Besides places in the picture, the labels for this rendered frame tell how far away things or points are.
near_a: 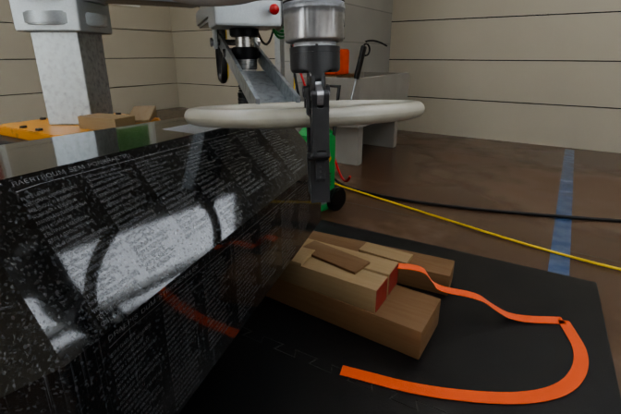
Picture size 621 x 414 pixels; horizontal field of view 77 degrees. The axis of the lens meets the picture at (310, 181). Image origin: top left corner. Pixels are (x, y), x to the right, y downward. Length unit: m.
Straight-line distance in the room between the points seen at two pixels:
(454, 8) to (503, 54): 0.85
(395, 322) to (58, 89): 1.63
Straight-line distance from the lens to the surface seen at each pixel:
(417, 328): 1.54
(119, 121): 1.71
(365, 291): 1.54
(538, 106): 5.57
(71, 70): 1.92
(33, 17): 1.92
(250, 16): 1.38
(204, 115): 0.69
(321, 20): 0.58
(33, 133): 1.87
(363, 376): 1.51
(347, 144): 3.96
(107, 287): 0.83
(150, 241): 0.90
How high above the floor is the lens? 1.07
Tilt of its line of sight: 18 degrees down
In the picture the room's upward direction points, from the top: straight up
